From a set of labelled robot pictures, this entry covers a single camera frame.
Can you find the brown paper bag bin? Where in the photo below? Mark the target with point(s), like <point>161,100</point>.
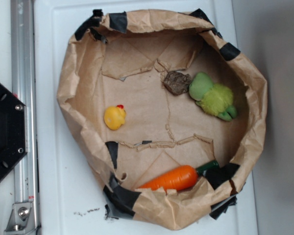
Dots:
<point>123,59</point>

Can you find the orange plastic carrot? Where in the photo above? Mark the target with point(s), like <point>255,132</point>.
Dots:
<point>180,178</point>

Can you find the metal corner bracket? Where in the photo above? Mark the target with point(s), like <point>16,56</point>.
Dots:
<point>21,220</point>

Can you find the aluminium extrusion rail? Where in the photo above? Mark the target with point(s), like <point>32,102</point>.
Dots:
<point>26,179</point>

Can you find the brown rock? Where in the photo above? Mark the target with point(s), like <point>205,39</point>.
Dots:
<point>177,83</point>

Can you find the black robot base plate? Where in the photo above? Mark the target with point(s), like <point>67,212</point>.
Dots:
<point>12,131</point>

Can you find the green plush toy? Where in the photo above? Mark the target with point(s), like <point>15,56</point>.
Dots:
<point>214,99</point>

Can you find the white tray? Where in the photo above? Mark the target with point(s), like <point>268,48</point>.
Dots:
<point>71,202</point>

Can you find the yellow rubber duck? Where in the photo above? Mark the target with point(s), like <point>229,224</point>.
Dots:
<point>114,117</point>

